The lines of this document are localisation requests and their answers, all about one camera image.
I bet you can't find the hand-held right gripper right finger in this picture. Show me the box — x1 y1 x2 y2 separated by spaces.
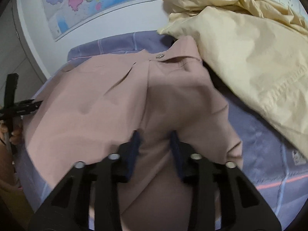
170 130 282 231

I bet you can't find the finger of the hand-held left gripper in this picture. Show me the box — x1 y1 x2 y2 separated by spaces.
14 99 44 116

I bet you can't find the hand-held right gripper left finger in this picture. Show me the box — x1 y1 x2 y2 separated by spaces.
28 130 142 231

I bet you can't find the pink collared coat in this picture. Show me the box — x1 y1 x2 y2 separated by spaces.
22 36 243 231

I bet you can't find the person's left hand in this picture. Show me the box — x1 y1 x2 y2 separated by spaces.
0 121 24 147

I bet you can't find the blue plaid bed sheet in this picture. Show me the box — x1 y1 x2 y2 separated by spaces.
17 30 308 231

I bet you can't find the cream yellow garment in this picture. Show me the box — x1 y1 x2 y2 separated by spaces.
156 0 308 166

